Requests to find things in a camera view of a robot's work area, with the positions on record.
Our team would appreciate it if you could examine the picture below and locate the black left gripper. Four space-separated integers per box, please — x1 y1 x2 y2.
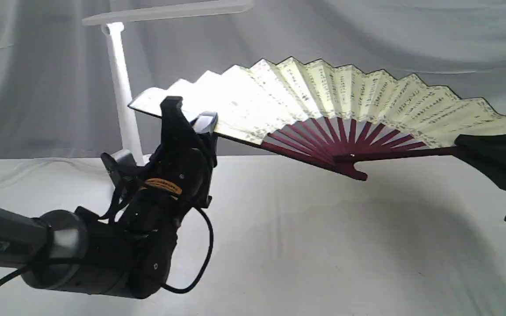
121 96 218 229

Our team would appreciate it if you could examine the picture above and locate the maroon and cream folding fan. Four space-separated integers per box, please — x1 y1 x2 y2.
129 57 506 168

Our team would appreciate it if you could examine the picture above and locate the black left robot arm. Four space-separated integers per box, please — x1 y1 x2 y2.
0 96 218 299

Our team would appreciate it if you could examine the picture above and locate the white desk lamp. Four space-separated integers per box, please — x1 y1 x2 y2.
82 0 254 165

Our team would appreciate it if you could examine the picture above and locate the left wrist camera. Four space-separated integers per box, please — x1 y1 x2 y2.
100 149 139 189

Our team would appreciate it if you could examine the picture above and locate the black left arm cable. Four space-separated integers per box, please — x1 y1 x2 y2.
0 145 214 310

